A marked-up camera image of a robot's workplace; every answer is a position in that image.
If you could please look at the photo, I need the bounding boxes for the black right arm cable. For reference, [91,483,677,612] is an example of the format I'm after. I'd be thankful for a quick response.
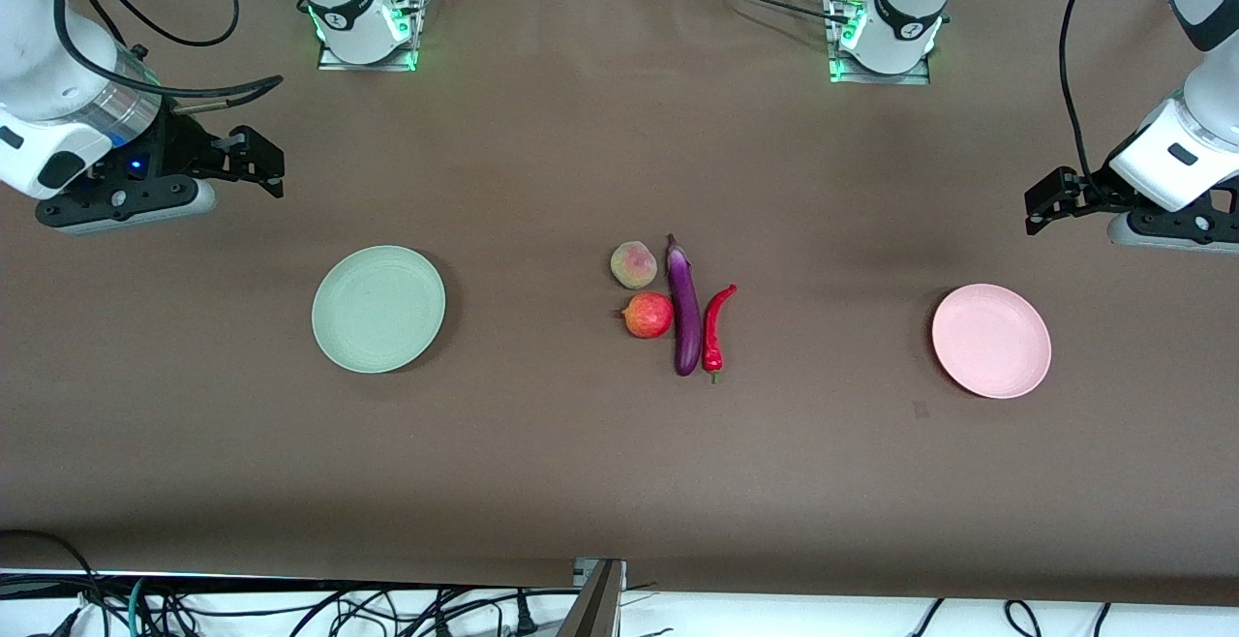
[53,0,285,115]

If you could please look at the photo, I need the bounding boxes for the tangled black cables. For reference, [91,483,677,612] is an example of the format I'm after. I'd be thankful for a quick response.
[145,584,543,637]

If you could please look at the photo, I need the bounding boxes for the brown table cover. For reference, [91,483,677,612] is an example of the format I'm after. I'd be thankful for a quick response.
[0,0,1239,609]

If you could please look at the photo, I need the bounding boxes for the large black cable loop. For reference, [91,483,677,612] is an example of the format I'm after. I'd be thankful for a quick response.
[0,529,112,637]

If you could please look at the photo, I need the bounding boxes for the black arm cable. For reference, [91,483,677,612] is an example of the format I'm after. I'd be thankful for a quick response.
[53,0,285,115]
[1060,0,1124,197]

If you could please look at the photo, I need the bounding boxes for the purple eggplant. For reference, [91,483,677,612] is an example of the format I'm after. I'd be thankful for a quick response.
[664,233,703,378]

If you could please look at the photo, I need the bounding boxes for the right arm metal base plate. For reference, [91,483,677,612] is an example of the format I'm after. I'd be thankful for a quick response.
[317,37,419,73]

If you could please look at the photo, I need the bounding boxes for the light green plate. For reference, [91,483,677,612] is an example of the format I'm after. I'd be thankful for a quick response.
[312,245,447,375]

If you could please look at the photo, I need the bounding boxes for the aluminium camera post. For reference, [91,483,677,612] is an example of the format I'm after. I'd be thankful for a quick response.
[557,557,627,637]

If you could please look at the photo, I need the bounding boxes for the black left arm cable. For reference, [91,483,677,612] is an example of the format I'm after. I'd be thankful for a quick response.
[1060,0,1124,197]

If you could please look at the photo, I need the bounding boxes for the red pomegranate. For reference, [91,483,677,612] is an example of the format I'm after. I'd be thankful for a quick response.
[619,290,675,340]

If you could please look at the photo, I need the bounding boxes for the red chili pepper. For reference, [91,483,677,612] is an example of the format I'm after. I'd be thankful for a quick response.
[702,284,739,385]

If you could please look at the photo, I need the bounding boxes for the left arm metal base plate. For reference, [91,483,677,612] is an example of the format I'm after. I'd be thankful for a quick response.
[830,54,932,86]

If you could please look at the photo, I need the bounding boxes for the pink plate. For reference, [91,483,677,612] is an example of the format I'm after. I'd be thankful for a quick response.
[931,283,1052,400]

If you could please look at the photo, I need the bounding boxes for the yellow pink peach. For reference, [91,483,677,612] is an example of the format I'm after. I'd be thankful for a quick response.
[610,240,660,290]

